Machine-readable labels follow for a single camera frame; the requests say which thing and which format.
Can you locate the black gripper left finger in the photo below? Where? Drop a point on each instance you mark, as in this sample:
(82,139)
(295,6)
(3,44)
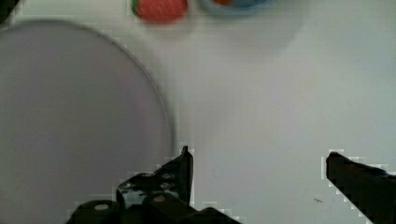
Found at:
(175,177)

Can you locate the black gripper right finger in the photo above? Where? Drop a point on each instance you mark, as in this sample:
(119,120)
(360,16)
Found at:
(371,190)

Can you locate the red strawberry toy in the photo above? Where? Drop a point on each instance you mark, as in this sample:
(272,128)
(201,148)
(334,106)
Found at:
(159,11)

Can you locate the lilac round plate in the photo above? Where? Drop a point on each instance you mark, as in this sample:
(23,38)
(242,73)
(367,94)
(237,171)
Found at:
(78,115)

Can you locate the blue bowl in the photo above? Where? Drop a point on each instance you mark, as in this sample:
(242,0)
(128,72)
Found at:
(234,7)

